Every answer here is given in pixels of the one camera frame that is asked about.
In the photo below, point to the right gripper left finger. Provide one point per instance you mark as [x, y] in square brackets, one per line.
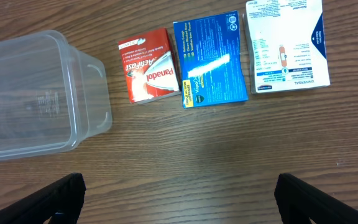
[59, 202]

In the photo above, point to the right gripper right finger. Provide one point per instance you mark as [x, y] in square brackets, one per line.
[301, 203]

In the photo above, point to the clear plastic container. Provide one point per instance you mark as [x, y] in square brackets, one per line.
[52, 96]

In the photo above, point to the red Panadol box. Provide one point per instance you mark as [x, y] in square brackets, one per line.
[149, 66]

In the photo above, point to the white plaster box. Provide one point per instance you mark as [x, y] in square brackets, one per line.
[286, 44]

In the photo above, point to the blue VapoDrops box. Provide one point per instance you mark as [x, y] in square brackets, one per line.
[209, 53]

